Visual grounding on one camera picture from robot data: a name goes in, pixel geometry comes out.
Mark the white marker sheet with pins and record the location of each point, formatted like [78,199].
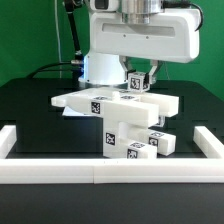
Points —
[70,112]

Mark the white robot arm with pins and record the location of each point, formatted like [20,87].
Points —
[105,69]

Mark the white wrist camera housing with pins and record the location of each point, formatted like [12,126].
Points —
[104,5]

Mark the white chair seat block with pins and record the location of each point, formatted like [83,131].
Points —
[113,132]

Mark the white U-shaped border fence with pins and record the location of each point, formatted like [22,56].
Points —
[100,171]

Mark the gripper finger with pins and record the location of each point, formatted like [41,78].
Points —
[127,67]
[155,67]

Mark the white chair back frame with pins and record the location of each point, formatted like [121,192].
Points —
[140,109]

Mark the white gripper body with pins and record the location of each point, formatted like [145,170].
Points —
[170,36]

